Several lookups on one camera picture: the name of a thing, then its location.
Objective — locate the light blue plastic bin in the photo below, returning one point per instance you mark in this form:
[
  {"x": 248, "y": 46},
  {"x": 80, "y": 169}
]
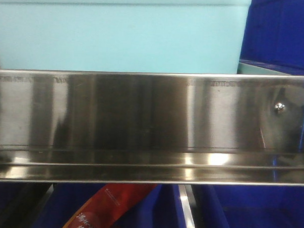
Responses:
[{"x": 153, "y": 36}]

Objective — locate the dark blue bin lower middle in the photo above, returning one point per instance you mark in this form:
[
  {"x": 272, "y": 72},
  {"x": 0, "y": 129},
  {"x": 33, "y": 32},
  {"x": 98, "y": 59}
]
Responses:
[{"x": 162, "y": 208}]

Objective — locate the dark blue bin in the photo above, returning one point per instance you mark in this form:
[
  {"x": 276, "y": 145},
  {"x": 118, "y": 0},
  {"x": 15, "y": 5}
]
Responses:
[
  {"x": 274, "y": 33},
  {"x": 232, "y": 206},
  {"x": 162, "y": 208}
]

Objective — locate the dark blue bin lower right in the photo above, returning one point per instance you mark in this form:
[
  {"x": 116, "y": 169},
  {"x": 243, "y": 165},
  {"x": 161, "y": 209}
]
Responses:
[{"x": 232, "y": 206}]

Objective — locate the dark blue bin upper right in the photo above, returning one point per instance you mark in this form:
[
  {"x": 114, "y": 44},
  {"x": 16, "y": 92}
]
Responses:
[{"x": 274, "y": 33}]

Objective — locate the light blue tray edge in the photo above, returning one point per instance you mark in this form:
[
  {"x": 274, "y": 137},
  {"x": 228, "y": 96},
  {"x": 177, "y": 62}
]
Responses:
[{"x": 248, "y": 69}]

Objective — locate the red printed snack package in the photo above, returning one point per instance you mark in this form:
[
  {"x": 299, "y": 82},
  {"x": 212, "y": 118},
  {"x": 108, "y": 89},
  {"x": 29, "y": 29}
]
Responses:
[{"x": 108, "y": 205}]

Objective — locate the round steel screw head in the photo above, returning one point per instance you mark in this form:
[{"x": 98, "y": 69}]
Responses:
[{"x": 279, "y": 107}]

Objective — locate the steel divider rail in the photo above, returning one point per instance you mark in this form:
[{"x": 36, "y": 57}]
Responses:
[{"x": 184, "y": 191}]

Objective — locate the stainless steel shelf rail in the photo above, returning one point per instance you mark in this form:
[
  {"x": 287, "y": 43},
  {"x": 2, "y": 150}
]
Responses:
[{"x": 59, "y": 126}]

